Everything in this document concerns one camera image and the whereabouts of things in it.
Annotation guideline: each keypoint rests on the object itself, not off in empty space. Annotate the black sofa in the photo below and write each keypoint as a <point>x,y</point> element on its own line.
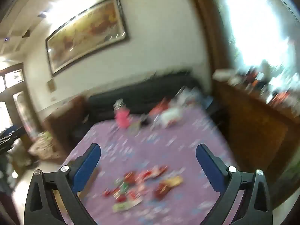
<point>140,93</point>

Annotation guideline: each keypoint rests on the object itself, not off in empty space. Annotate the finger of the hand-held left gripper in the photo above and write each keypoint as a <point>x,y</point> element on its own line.
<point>10,139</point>

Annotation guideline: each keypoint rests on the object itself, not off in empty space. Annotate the framed painting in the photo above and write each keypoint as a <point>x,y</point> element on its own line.
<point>86,32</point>

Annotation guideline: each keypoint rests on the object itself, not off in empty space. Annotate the brown armchair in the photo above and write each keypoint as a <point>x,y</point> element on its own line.
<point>65,117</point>

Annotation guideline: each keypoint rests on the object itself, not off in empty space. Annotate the wooden glazed door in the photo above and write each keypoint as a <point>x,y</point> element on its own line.
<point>14,93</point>

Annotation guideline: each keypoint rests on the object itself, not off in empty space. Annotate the row of cabinet clutter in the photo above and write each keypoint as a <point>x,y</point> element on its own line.
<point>257,77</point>

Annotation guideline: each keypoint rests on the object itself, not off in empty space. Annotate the wooden cabinet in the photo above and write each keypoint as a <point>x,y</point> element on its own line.
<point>248,131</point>

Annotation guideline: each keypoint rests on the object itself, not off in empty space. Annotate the bright window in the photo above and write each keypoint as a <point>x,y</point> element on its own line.
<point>257,28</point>

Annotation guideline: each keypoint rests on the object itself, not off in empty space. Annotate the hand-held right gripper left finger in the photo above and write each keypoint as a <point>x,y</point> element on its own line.
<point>87,166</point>

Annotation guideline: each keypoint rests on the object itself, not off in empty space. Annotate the white plastic bag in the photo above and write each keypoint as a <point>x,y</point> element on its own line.
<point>187,96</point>

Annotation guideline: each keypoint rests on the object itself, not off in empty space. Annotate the beige printed cloth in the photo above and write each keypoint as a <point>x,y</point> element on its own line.
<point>42,145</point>

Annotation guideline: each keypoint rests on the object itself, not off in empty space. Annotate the purple floral tablecloth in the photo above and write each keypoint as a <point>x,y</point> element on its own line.
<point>164,150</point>

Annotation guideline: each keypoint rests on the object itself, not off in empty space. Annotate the pink sleeved bottle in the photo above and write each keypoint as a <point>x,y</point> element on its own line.
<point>123,119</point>

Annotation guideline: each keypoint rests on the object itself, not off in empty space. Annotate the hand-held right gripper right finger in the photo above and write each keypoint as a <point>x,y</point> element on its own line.
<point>210,168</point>

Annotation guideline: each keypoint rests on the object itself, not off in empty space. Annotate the yellow snack bar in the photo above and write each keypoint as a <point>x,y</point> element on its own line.
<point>174,181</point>

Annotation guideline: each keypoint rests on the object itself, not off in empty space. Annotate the green cloth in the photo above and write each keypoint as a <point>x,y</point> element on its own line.
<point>46,134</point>

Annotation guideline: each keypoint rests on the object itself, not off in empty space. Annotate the pile of snack packets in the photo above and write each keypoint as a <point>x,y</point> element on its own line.
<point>131,178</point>

